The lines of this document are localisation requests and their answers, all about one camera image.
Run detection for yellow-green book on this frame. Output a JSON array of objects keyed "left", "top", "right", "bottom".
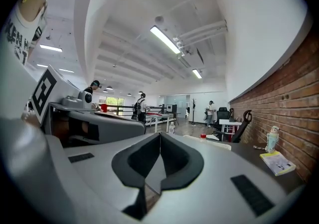
[{"left": 259, "top": 150, "right": 297, "bottom": 177}]

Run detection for white table with red print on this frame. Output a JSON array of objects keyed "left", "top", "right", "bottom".
[{"left": 146, "top": 112, "right": 175, "bottom": 133}]

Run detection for white desk with red legs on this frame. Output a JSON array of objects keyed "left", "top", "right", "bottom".
[{"left": 218, "top": 118, "right": 242, "bottom": 142}]

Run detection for black coat rack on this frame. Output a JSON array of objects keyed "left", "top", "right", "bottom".
[{"left": 190, "top": 98, "right": 198, "bottom": 125}]

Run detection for black office chair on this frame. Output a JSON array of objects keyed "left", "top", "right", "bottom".
[
  {"left": 213, "top": 107, "right": 231, "bottom": 131},
  {"left": 213, "top": 110, "right": 253, "bottom": 143}
]

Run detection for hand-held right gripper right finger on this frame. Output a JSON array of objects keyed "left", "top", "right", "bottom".
[{"left": 149, "top": 132, "right": 307, "bottom": 224}]

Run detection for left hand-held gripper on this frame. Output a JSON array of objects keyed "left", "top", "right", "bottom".
[{"left": 29, "top": 65, "right": 147, "bottom": 145}]

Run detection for dark grey table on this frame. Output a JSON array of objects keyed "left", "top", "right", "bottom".
[{"left": 230, "top": 142, "right": 306, "bottom": 194}]

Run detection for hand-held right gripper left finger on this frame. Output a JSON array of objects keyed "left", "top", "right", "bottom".
[{"left": 47, "top": 132, "right": 161, "bottom": 224}]

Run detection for black metal railing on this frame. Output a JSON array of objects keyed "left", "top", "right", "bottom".
[{"left": 107, "top": 104, "right": 166, "bottom": 116}]

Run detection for window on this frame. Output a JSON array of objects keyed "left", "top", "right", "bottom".
[{"left": 98, "top": 96, "right": 125, "bottom": 115}]

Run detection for person's white printed top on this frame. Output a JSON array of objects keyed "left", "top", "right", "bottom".
[{"left": 1, "top": 3, "right": 48, "bottom": 67}]

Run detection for wooden desk with white frame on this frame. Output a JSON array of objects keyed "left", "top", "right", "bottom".
[{"left": 94, "top": 111, "right": 133, "bottom": 119}]

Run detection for white ceiling pipes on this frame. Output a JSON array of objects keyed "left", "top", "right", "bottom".
[{"left": 174, "top": 20, "right": 228, "bottom": 49}]

